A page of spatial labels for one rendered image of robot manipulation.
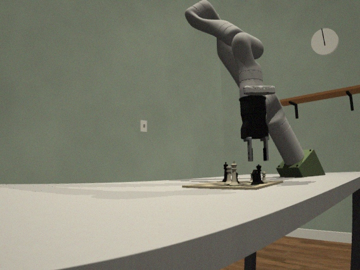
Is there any black and cream chessboard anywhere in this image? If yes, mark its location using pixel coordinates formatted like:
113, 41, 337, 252
182, 181, 283, 190

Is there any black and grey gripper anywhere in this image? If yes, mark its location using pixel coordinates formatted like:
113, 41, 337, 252
239, 79, 276, 162

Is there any white chess king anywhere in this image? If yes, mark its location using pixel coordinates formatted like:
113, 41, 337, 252
229, 161, 239, 186

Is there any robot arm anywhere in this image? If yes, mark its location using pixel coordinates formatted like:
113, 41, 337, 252
185, 0, 304, 165

